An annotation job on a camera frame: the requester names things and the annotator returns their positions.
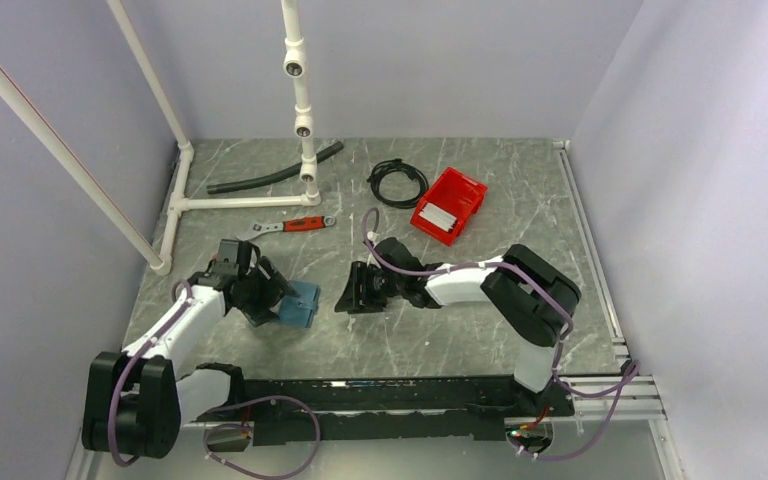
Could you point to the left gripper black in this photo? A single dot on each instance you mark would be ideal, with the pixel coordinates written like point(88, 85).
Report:
point(260, 313)

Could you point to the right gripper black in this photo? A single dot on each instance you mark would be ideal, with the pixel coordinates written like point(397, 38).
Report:
point(357, 298)

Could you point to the blue card holder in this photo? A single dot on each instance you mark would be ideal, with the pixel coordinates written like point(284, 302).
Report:
point(299, 309)

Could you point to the red plastic bin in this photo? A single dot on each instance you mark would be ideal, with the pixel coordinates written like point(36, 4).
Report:
point(456, 193)

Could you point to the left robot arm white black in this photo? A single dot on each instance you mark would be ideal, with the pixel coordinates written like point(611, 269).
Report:
point(135, 404)

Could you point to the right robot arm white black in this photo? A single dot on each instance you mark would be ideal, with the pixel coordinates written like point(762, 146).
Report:
point(532, 296)

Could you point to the white cards in bin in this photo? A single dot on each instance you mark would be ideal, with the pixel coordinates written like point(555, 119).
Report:
point(436, 219)

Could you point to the red handled adjustable wrench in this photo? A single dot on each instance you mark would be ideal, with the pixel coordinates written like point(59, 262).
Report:
point(303, 224)

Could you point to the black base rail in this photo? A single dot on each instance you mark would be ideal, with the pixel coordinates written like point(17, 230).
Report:
point(482, 408)

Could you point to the aluminium rail right side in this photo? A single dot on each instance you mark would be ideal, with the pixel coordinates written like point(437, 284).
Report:
point(647, 407)

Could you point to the white PVC pipe frame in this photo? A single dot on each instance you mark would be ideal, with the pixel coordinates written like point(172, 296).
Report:
point(160, 260)

